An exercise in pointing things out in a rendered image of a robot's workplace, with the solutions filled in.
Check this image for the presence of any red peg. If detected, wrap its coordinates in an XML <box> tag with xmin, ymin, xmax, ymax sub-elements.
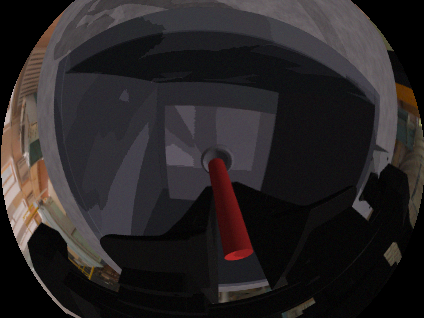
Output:
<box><xmin>208</xmin><ymin>159</ymin><xmax>253</xmax><ymax>260</ymax></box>

